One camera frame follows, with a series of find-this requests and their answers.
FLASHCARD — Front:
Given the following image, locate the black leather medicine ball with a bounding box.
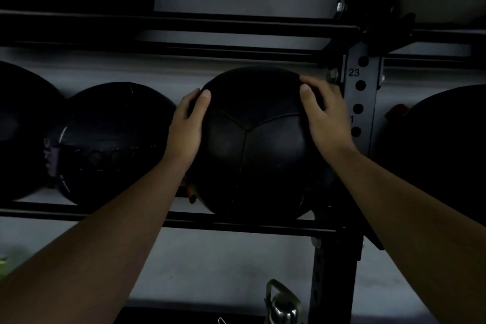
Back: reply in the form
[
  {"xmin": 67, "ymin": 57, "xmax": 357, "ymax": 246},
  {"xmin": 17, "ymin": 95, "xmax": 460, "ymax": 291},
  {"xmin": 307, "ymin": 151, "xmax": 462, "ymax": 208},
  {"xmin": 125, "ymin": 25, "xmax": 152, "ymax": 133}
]
[{"xmin": 187, "ymin": 66, "xmax": 335, "ymax": 222}]

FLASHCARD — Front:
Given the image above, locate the person's left forearm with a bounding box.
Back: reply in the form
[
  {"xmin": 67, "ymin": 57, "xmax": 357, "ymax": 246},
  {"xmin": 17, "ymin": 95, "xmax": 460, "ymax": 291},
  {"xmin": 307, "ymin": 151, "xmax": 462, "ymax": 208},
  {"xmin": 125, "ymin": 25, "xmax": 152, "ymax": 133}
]
[{"xmin": 0, "ymin": 157, "xmax": 187, "ymax": 324}]

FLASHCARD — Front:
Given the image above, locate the person's right forearm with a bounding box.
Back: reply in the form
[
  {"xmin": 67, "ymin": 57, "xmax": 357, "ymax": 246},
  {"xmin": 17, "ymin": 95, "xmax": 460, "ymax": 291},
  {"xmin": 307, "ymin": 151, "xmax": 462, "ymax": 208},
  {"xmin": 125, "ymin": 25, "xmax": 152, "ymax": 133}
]
[{"xmin": 327, "ymin": 150, "xmax": 486, "ymax": 324}]

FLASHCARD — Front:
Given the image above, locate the black medicine ball white print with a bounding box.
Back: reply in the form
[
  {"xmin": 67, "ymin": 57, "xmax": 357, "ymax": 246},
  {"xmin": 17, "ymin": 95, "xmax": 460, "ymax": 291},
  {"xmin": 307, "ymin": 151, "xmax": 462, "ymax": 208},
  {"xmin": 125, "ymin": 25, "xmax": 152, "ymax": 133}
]
[{"xmin": 45, "ymin": 82, "xmax": 177, "ymax": 207}]

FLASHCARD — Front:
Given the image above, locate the black metal storage rack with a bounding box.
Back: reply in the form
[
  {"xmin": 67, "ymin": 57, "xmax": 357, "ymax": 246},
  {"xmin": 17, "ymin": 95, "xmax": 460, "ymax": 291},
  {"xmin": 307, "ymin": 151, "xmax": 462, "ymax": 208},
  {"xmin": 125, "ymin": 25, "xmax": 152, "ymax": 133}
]
[{"xmin": 0, "ymin": 0, "xmax": 486, "ymax": 324}]

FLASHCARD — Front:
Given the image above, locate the person's left hand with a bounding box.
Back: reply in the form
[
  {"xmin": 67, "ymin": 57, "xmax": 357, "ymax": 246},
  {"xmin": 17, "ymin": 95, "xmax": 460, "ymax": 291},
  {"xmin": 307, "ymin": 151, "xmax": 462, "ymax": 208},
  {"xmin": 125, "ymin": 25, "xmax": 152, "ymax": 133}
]
[{"xmin": 163, "ymin": 88, "xmax": 212, "ymax": 174}]

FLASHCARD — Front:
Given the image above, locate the person's right hand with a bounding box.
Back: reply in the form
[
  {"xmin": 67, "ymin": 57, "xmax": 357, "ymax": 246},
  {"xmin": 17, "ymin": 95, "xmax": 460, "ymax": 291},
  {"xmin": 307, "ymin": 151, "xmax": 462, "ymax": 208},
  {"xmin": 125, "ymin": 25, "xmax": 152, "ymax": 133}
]
[{"xmin": 299, "ymin": 75, "xmax": 358, "ymax": 163}]

